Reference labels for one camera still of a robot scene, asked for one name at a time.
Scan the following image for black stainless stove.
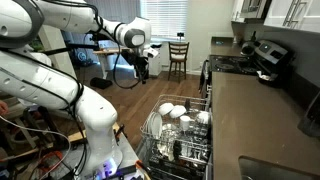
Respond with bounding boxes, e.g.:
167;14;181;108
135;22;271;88
199;39;291;98

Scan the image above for wire dishwasher rack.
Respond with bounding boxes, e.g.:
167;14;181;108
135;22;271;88
140;95;213;169

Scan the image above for white printed mug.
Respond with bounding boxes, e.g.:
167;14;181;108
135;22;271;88
180;115;191;131

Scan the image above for white bowl right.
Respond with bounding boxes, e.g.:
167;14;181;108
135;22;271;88
169;105;186;118

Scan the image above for wooden desk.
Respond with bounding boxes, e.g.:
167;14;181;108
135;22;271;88
94;48;129;79

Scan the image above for kitchen sink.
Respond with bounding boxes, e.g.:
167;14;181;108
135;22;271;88
238;155;320;180

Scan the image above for white upper cabinets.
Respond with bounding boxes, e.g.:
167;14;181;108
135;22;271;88
231;0;320;33

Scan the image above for white plate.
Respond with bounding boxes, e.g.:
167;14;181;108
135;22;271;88
150;113;162;139
147;112;155;134

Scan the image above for wooden bar chair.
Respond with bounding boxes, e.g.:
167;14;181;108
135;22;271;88
168;42;189;81

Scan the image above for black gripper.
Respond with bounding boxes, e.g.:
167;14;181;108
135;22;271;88
124;50;148;84

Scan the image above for white bowl left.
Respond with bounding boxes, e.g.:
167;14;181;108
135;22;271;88
158;103;174;115

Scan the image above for white bowl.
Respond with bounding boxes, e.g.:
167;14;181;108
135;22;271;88
158;103;174;115
169;105;186;118

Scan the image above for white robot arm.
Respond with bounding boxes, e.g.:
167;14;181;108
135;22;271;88
0;0;158;178

